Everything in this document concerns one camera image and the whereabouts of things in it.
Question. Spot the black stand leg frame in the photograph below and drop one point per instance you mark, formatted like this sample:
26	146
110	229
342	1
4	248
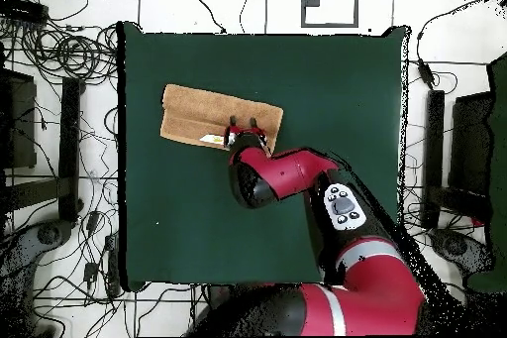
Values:
435	135
70	135

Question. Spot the black power strip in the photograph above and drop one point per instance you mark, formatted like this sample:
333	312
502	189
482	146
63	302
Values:
23	11
113	266

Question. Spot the dark grey stand base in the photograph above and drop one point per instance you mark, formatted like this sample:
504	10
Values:
459	247
47	235

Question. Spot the tan terry towel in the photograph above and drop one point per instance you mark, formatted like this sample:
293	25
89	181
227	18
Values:
198	112

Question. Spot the black power adapter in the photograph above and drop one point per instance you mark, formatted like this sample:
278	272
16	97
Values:
425	72
92	222
90	272

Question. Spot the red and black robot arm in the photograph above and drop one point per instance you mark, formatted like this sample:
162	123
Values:
289	175

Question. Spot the dark green table cloth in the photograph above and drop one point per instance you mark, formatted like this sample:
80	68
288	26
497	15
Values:
178	215

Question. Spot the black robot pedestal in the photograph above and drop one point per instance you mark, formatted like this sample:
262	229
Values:
218	294

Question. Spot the black box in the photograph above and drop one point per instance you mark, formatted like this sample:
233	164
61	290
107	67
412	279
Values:
471	135
20	124

